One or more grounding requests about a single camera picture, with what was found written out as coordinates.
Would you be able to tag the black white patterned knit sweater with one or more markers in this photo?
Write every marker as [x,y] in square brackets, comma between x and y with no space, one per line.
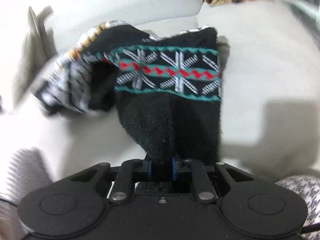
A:
[167,90]

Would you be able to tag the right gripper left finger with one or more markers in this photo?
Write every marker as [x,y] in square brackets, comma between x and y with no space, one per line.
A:
[129,173]

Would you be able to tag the grey striped rug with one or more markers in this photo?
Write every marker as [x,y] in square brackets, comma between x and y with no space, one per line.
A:
[78,206]

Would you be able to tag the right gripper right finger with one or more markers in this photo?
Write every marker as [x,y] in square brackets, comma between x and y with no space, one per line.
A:
[202,188]

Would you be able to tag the grey sofa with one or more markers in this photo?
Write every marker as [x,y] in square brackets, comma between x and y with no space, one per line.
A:
[270,105]

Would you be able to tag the beige sofa cushion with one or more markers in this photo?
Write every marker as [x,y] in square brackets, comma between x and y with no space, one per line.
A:
[36,49]

